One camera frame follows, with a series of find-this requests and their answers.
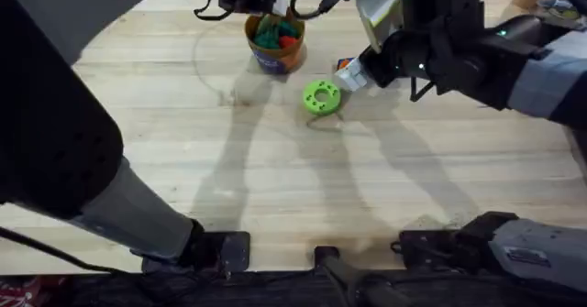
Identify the orange tub with toys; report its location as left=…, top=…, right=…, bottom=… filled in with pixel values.
left=243, top=12, right=307, bottom=76

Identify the thin black cable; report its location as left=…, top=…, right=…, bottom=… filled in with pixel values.
left=0, top=225, right=121, bottom=274

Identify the red patterned cloth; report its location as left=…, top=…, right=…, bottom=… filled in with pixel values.
left=0, top=274, right=68, bottom=307

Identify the upright flat wrist plate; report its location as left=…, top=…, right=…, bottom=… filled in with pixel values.
left=353, top=0, right=405, bottom=54

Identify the black post on rail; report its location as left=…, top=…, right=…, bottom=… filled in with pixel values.
left=313, top=246, right=414, bottom=307

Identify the green disc with holes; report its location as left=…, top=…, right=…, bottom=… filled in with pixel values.
left=302, top=79, right=342, bottom=117

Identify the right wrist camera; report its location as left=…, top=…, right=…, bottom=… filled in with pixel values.
left=399, top=0, right=485, bottom=37

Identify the black cable loop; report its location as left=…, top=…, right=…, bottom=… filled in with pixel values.
left=193, top=0, right=236, bottom=22

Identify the black rail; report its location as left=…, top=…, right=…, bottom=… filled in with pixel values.
left=0, top=269, right=587, bottom=307

